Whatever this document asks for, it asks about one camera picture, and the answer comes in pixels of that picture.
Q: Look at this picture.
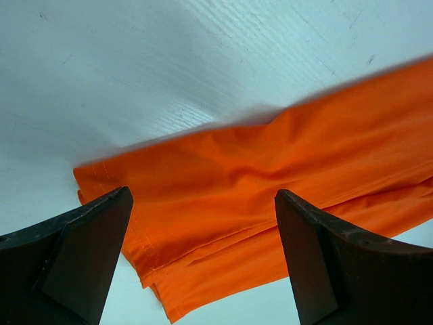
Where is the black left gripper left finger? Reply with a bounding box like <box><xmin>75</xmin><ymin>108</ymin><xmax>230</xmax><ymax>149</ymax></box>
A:
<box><xmin>1</xmin><ymin>187</ymin><xmax>133</xmax><ymax>324</ymax></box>

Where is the orange t shirt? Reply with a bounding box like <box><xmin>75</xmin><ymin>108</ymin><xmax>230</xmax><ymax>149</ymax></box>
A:
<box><xmin>73</xmin><ymin>58</ymin><xmax>432</xmax><ymax>322</ymax></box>

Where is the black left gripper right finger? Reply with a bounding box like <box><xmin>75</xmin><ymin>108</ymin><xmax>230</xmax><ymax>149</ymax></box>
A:
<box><xmin>275</xmin><ymin>190</ymin><xmax>432</xmax><ymax>324</ymax></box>

